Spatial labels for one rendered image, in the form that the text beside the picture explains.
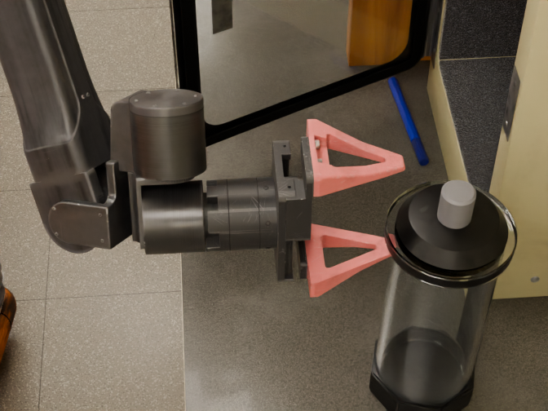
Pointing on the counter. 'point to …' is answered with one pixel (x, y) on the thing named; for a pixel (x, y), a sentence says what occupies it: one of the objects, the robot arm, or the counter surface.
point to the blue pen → (408, 121)
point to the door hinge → (433, 29)
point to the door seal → (300, 100)
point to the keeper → (511, 103)
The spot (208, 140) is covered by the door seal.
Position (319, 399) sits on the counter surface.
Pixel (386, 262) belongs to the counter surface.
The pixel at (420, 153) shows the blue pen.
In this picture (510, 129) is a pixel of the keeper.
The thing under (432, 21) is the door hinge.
